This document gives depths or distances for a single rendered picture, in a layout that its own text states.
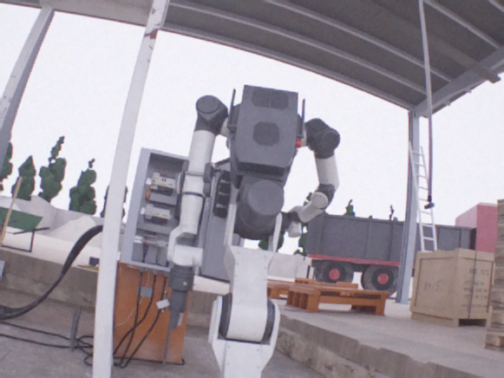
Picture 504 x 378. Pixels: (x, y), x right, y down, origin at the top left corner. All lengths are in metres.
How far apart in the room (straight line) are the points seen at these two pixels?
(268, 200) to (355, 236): 8.98
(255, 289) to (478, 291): 3.32
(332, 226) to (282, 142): 8.88
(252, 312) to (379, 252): 9.04
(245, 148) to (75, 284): 3.28
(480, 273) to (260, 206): 3.38
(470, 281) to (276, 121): 3.21
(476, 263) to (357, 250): 6.22
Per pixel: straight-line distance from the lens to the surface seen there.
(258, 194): 1.14
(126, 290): 2.47
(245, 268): 1.21
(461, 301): 4.07
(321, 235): 10.11
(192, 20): 7.18
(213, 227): 1.94
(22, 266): 4.40
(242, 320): 1.12
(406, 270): 8.10
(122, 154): 1.62
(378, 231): 10.13
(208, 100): 1.45
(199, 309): 4.36
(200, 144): 1.40
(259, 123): 1.30
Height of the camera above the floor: 0.73
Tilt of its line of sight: 11 degrees up
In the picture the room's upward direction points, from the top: 9 degrees clockwise
